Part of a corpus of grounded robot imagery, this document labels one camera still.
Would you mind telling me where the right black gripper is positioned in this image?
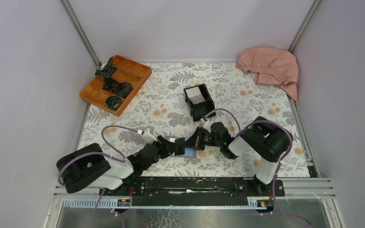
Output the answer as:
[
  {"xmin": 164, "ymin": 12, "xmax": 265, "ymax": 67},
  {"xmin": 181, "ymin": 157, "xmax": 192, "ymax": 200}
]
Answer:
[{"xmin": 181, "ymin": 126, "xmax": 222, "ymax": 151}]

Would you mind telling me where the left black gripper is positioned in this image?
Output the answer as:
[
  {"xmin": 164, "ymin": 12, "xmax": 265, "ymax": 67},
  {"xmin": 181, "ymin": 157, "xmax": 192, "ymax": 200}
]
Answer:
[{"xmin": 142, "ymin": 135, "xmax": 178, "ymax": 171}]

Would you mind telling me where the black credit card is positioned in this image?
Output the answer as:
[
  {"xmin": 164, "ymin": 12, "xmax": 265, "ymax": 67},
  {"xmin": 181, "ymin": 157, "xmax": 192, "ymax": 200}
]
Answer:
[{"xmin": 174, "ymin": 137, "xmax": 185, "ymax": 156}]

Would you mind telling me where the grey leather card holder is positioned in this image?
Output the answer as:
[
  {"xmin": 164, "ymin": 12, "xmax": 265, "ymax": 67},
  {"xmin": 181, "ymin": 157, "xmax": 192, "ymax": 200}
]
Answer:
[{"xmin": 165, "ymin": 136, "xmax": 196, "ymax": 158}]

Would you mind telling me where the black card tray box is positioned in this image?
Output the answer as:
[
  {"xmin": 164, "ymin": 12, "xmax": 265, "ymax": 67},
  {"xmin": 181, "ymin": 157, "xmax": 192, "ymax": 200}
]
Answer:
[{"xmin": 183, "ymin": 84, "xmax": 215, "ymax": 122}]

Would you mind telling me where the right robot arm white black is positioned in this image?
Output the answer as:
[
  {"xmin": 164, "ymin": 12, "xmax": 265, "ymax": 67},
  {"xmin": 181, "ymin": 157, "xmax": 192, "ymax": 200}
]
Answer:
[{"xmin": 174, "ymin": 116, "xmax": 293, "ymax": 196}]

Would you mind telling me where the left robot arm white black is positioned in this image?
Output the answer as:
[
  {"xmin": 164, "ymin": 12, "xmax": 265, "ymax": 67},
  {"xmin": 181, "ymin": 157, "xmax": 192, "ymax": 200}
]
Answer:
[{"xmin": 56, "ymin": 136, "xmax": 178, "ymax": 195}]

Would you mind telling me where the white card stack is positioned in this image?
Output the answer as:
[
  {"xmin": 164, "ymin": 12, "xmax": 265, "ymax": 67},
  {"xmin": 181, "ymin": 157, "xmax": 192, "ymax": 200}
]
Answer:
[{"xmin": 185, "ymin": 86, "xmax": 206, "ymax": 105}]

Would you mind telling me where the floral patterned table mat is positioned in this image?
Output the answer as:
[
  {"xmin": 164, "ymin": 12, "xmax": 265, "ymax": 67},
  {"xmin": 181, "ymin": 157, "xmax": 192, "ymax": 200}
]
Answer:
[{"xmin": 78, "ymin": 63, "xmax": 309, "ymax": 177}]

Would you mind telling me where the dark rolled tie bottom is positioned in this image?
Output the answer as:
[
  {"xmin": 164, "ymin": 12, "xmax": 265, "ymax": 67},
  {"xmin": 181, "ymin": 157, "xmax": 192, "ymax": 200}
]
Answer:
[{"xmin": 105, "ymin": 95, "xmax": 125, "ymax": 111}]

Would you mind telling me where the dark rolled tie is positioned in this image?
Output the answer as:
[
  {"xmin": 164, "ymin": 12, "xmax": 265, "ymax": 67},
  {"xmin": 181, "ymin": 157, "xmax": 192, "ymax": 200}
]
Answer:
[
  {"xmin": 95, "ymin": 57, "xmax": 118, "ymax": 78},
  {"xmin": 102, "ymin": 77, "xmax": 117, "ymax": 93},
  {"xmin": 113, "ymin": 82, "xmax": 133, "ymax": 98},
  {"xmin": 105, "ymin": 95, "xmax": 125, "ymax": 111}
]

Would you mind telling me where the dark rolled tie middle right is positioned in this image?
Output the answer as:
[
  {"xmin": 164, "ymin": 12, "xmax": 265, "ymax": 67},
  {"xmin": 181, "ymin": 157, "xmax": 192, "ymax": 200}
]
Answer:
[{"xmin": 113, "ymin": 82, "xmax": 133, "ymax": 98}]

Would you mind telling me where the orange wooden compartment tray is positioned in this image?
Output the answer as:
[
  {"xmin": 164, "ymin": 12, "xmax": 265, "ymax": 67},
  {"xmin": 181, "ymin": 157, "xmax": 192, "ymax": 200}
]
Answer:
[{"xmin": 79, "ymin": 55, "xmax": 152, "ymax": 116}]

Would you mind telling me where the dark rolled tie middle left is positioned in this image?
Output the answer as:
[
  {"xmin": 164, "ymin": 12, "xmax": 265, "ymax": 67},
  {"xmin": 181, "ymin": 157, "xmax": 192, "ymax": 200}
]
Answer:
[{"xmin": 102, "ymin": 77, "xmax": 117, "ymax": 93}]

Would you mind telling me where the dark rolled tie top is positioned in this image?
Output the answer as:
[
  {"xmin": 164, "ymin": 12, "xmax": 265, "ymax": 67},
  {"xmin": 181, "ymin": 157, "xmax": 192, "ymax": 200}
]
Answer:
[{"xmin": 95, "ymin": 57, "xmax": 118, "ymax": 78}]

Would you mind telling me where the pink crumpled cloth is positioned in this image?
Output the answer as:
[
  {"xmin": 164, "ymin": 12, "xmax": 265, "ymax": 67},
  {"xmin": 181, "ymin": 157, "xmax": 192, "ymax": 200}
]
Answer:
[{"xmin": 236, "ymin": 47, "xmax": 299, "ymax": 103}]

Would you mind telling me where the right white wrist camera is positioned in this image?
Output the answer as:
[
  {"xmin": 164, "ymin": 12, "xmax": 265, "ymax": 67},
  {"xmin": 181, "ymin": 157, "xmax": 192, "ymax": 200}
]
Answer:
[{"xmin": 201, "ymin": 117, "xmax": 212, "ymax": 132}]

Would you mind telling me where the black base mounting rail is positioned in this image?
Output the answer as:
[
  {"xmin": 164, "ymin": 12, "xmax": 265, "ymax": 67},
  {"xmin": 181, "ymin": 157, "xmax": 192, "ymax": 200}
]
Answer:
[{"xmin": 100, "ymin": 177, "xmax": 285, "ymax": 207}]

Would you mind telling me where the aluminium frame rail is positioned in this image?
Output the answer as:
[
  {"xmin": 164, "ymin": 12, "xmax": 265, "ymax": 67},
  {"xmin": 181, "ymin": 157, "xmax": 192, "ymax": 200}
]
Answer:
[{"xmin": 55, "ymin": 177, "xmax": 335, "ymax": 209}]

